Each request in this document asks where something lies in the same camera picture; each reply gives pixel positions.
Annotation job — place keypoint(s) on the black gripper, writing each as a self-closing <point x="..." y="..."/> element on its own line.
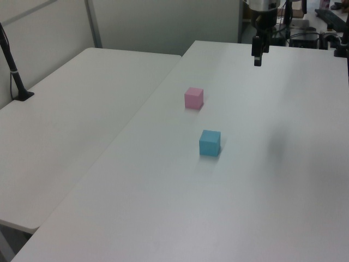
<point x="266" y="19"/>

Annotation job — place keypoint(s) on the blue cube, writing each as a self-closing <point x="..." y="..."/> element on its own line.
<point x="208" y="144"/>

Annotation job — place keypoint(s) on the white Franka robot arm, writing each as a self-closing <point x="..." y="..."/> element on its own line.
<point x="263" y="5"/>

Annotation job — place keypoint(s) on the pink cube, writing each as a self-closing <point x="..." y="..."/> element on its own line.
<point x="193" y="98"/>

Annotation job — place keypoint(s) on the black electronics box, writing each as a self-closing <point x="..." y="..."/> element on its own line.
<point x="304" y="41"/>

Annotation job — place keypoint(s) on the black keyboard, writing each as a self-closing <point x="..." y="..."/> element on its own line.
<point x="334" y="19"/>

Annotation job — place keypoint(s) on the white side table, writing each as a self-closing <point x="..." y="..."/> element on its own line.
<point x="68" y="122"/>

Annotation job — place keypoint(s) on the black clamp mount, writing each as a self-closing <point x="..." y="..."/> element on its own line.
<point x="342" y="47"/>

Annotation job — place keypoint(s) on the grey metal partition post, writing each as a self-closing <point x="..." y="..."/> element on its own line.
<point x="95" y="24"/>

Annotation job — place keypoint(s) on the black camera stand pole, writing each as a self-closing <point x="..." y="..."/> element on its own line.
<point x="13" y="72"/>

